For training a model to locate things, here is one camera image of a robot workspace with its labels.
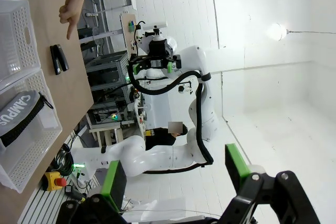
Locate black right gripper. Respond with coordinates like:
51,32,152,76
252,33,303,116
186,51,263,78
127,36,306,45
129,39,182,76

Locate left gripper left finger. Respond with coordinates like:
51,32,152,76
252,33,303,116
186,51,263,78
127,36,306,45
56,160,128,224

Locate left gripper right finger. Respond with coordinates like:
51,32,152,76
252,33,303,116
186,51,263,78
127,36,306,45
220,144,321,224

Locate black stapler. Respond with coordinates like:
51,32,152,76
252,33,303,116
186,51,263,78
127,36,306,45
49,44,70,76

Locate grey CAMPUS pencil case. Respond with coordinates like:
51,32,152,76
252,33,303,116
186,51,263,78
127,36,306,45
0,89,55,154

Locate person's right hand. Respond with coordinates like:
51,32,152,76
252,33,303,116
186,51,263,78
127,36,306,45
58,0,86,40

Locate wooden board panel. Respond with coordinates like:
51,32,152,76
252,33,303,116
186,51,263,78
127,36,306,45
120,12,140,61

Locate white wooden bench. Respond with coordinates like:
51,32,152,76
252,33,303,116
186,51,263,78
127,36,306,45
89,125,124,147

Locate seated operator in black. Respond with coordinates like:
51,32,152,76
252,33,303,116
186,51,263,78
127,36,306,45
145,121,188,152

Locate yellow emergency stop button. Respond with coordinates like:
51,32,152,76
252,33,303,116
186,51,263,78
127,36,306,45
43,170,67,191

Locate white perforated plastic basket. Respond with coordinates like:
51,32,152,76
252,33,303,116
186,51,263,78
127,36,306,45
0,0,42,81
0,68,63,195

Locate round ceiling lamp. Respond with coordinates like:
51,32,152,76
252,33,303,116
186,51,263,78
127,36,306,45
267,23,290,42

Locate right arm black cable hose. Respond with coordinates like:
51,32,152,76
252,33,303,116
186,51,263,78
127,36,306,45
128,60,214,175

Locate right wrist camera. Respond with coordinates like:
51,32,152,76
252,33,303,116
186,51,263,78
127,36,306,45
143,21,168,40

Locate aluminium frame rack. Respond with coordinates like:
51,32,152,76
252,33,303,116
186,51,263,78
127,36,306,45
85,50,132,112

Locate coiled black cables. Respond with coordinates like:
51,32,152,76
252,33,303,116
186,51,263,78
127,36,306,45
54,142,76,177

